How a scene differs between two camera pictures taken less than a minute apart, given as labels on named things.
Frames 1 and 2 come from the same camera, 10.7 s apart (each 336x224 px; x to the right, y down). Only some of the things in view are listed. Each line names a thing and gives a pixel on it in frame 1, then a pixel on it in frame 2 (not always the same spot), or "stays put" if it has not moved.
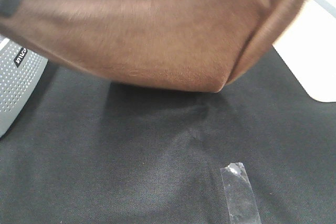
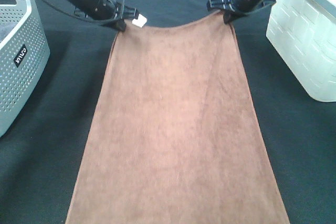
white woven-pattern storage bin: [308, 45] stays put
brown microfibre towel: [196, 31] → [177, 139]
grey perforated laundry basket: [20, 69] stays put
